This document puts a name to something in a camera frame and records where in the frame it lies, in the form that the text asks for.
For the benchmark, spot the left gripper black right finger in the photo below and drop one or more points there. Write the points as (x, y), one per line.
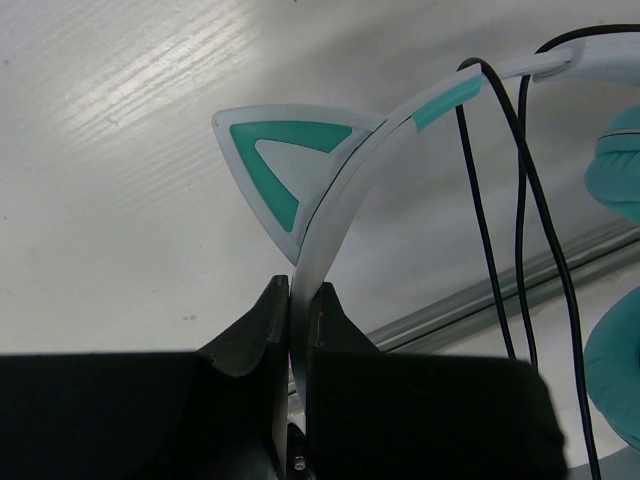
(375, 415)

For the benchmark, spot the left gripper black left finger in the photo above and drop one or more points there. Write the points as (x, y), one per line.
(218, 412)

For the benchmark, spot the teal cat ear headphones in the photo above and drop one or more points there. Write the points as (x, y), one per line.
(305, 170)

